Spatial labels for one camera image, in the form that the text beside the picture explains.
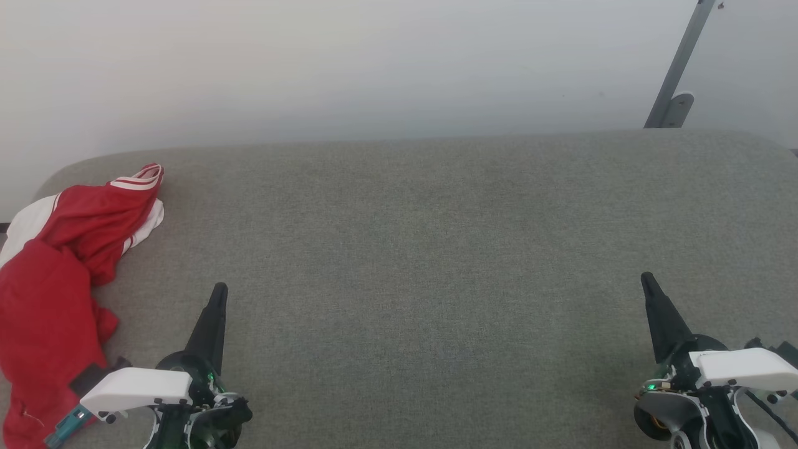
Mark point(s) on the grey fabric sofa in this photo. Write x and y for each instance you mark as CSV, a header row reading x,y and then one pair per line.
x,y
405,280

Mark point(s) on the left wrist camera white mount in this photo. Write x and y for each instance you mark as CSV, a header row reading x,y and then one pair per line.
x,y
137,386

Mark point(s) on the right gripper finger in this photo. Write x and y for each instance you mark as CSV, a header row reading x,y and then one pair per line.
x,y
664,330

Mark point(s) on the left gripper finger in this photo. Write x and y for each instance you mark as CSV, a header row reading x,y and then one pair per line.
x,y
209,337

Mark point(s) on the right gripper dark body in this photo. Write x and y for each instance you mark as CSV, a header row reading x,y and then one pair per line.
x,y
679,368

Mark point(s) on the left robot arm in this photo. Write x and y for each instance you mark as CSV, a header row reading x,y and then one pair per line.
x,y
174,433

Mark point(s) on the red and white shirt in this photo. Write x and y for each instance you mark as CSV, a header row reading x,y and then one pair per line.
x,y
50,299

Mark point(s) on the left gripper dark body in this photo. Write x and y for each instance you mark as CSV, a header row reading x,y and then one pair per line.
x,y
202,383

